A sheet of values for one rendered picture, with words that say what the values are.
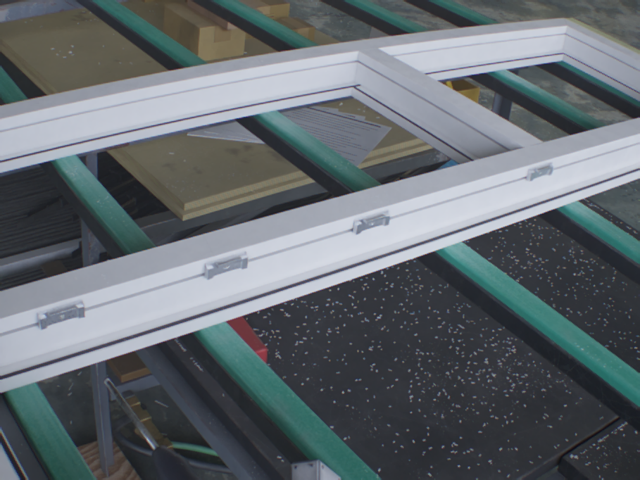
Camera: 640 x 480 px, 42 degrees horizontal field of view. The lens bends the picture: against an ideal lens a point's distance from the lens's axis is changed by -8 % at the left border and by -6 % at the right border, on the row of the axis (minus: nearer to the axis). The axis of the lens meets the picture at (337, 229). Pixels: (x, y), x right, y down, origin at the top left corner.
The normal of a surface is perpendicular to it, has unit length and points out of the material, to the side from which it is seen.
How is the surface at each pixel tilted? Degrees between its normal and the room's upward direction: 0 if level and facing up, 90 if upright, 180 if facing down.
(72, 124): 90
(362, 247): 90
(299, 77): 90
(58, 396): 0
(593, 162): 90
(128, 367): 0
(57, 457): 0
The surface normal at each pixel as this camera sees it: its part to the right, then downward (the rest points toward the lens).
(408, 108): -0.79, 0.24
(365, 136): 0.11, -0.84
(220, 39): 0.58, 0.48
